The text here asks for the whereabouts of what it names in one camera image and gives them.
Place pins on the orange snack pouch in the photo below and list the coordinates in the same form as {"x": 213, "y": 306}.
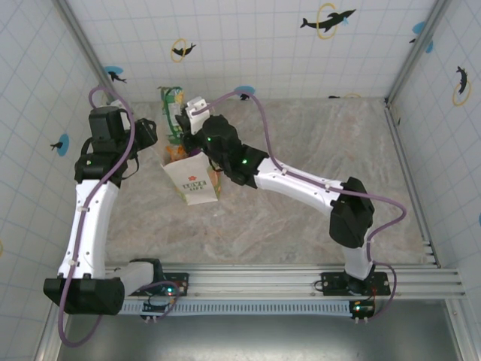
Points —
{"x": 176, "y": 153}

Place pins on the grey metal sheet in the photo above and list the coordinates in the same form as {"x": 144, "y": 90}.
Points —
{"x": 263, "y": 338}

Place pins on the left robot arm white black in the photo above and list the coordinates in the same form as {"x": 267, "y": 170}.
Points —
{"x": 90, "y": 218}

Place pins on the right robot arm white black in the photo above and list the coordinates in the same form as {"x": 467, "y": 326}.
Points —
{"x": 300, "y": 184}

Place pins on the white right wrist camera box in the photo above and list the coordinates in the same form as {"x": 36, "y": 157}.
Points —
{"x": 197, "y": 113}

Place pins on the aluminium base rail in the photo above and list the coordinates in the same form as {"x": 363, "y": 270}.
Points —
{"x": 263, "y": 282}

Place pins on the aluminium side rail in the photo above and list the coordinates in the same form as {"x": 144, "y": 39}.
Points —
{"x": 411, "y": 184}

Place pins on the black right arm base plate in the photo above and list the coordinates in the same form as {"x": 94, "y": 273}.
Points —
{"x": 332, "y": 284}

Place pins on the green snack pouch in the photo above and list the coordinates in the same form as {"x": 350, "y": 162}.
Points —
{"x": 171, "y": 113}

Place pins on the aluminium corner post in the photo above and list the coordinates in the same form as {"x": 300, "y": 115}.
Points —
{"x": 417, "y": 52}
{"x": 86, "y": 52}

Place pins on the paper bag with flower print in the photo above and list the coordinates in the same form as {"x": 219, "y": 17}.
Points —
{"x": 191, "y": 180}

